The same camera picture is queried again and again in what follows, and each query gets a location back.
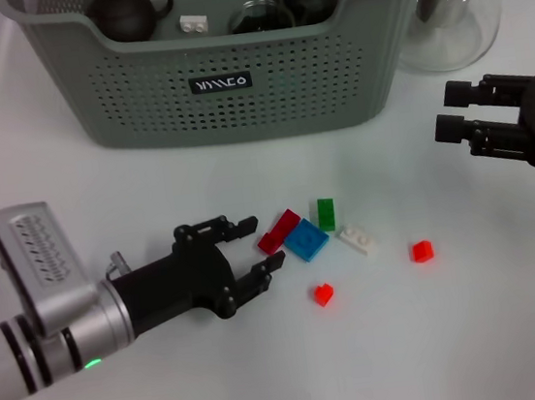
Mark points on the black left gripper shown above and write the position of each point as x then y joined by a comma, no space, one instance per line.
175,284

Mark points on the dark red long brick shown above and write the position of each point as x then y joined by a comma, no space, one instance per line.
279,233

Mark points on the blue square plate brick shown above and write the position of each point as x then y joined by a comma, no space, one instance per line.
306,240

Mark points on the small orange-red brick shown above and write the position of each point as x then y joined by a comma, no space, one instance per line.
422,251
324,295

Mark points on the white brick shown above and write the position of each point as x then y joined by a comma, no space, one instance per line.
193,24
358,240

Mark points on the grey-green perforated storage bin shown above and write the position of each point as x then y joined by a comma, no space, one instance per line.
284,95

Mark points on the green rectangular brick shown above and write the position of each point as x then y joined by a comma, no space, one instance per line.
326,214

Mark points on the glass carafe black lid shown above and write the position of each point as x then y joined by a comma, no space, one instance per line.
461,25

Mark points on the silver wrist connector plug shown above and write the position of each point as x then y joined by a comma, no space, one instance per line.
120,264

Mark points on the black clay teapot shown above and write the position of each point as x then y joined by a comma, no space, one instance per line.
120,15

